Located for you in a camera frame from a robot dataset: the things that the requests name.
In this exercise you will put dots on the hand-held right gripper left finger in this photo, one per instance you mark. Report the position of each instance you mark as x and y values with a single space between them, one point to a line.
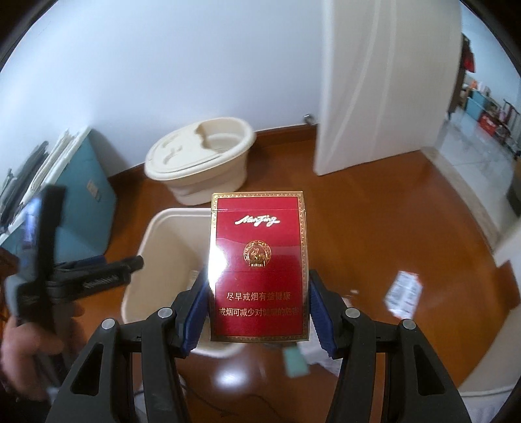
195 315

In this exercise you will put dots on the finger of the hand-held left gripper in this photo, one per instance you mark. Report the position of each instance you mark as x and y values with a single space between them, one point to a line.
91 261
110 272

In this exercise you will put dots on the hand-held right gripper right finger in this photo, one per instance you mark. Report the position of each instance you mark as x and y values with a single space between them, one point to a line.
319 315

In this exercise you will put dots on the cream rectangular waste bin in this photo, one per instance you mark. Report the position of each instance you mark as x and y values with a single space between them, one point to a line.
171 252

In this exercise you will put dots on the red cigarette box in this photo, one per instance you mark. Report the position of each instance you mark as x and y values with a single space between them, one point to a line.
260 244

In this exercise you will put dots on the person's left hand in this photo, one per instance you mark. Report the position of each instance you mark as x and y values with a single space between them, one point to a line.
24 345

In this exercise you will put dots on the teal packet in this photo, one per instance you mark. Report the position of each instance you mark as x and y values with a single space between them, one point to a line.
296 361

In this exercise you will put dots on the blue storage box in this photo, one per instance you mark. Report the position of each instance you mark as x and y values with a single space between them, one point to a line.
81 195

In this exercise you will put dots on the dark flat object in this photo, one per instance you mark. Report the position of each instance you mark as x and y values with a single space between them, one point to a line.
20 183

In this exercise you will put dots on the white printed paper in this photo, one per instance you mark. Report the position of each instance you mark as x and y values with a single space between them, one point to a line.
403 295

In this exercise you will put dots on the stack of white boards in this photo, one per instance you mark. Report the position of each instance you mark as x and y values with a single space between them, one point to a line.
61 154

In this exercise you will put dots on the cream round foot tub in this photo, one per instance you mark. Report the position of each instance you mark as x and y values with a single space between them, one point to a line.
195 179

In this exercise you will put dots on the metal door stopper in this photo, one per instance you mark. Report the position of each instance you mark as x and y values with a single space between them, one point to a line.
309 118

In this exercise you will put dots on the white door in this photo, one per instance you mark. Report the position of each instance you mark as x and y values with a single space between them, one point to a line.
378 81

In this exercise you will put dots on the red crate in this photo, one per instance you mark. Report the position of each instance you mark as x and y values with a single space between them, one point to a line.
488 124

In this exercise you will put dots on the blue crate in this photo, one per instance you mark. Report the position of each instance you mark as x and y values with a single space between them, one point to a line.
475 106

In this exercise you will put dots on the dark wooden cabinet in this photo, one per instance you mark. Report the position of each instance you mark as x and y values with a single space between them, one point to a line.
456 81

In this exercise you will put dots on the dark wooden chair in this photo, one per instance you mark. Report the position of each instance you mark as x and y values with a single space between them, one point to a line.
511 122

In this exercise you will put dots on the red hanging cloth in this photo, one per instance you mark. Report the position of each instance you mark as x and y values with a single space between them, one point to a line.
470 57

